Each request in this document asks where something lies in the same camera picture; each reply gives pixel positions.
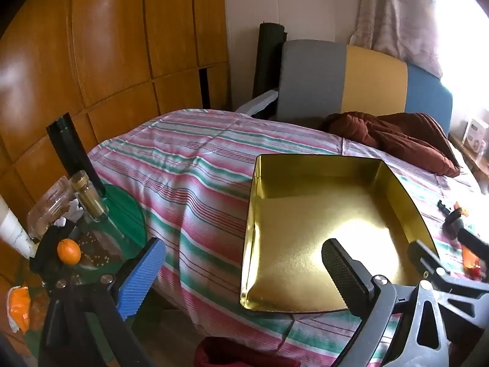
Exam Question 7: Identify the white tube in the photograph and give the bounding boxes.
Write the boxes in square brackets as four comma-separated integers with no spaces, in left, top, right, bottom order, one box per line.
[0,194,37,258]

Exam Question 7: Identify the gold tin box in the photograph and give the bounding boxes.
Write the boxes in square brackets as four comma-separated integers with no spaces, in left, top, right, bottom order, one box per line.
[239,154,440,313]

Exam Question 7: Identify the black tube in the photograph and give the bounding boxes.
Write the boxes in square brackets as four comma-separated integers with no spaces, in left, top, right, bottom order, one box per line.
[46,113,107,197]

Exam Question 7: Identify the black rolled mat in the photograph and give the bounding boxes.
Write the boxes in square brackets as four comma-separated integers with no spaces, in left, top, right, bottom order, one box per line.
[252,22,287,102]

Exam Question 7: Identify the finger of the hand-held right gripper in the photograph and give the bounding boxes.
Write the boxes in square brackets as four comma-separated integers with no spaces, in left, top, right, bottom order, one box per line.
[442,209,489,262]
[407,239,489,331]

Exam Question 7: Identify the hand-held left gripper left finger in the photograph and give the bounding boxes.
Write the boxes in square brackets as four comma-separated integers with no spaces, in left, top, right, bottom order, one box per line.
[38,237,167,367]

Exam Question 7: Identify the white box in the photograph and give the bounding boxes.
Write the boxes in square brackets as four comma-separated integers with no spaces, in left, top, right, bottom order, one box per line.
[461,118,489,154]

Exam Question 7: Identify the small orange fruit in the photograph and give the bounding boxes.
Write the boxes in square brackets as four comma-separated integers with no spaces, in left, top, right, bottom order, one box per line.
[57,239,82,265]

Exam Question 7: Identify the orange packet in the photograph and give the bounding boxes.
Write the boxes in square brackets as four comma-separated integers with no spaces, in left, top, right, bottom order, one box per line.
[8,285,33,333]

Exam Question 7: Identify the dark red cloth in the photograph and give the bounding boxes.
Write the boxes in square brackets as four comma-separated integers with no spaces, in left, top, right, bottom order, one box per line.
[194,336,295,367]

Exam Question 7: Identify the white plastic bar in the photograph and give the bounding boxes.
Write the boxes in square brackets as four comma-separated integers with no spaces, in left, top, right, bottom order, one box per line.
[235,89,280,114]

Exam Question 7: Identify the grey yellow blue headboard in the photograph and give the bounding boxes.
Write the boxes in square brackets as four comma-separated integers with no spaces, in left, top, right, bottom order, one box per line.
[277,39,454,138]

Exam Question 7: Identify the wooden bedside shelf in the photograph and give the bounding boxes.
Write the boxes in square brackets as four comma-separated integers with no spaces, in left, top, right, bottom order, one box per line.
[449,134,489,195]

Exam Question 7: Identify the orange plastic piece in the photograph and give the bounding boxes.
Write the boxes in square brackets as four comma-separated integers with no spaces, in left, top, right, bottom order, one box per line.
[461,245,483,269]

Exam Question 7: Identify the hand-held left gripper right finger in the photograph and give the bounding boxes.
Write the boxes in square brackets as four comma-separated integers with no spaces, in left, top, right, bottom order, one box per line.
[322,238,453,367]

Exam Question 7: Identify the pale patterned curtain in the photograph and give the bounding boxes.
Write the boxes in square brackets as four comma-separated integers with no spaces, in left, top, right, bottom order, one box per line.
[349,0,446,79]

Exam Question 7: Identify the black holder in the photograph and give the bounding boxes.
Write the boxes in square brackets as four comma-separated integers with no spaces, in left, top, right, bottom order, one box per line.
[30,224,79,281]

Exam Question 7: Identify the striped bedsheet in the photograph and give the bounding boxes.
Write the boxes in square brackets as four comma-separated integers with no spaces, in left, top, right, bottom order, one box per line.
[87,109,489,367]

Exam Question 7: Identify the clear plastic container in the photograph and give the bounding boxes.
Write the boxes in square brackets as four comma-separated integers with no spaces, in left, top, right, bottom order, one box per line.
[26,178,79,239]

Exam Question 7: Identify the brown quilted cloth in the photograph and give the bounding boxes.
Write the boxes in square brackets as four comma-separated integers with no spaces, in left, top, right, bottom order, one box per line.
[320,112,462,178]

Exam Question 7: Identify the green glass round table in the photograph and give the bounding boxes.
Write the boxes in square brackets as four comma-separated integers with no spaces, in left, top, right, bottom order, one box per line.
[38,183,148,291]

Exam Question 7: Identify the glass bottle with gold cap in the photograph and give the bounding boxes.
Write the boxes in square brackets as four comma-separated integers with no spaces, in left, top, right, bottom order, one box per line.
[70,170,110,223]

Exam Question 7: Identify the wooden wardrobe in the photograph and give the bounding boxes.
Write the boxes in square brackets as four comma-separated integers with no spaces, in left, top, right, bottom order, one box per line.
[0,0,232,287]

